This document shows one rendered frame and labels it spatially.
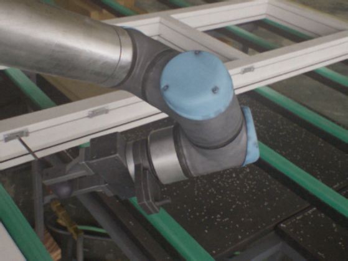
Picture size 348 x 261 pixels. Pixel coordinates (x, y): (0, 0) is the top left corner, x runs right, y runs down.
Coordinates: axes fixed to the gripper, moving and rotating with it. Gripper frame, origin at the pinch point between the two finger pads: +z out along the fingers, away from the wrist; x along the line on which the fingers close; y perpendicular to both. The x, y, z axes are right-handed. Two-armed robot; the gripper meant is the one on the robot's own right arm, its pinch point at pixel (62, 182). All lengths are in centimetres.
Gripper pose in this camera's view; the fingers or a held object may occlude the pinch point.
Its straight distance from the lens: 82.2
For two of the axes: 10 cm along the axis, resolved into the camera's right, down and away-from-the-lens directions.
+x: -3.3, -5.7, -7.5
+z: -9.4, 2.5, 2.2
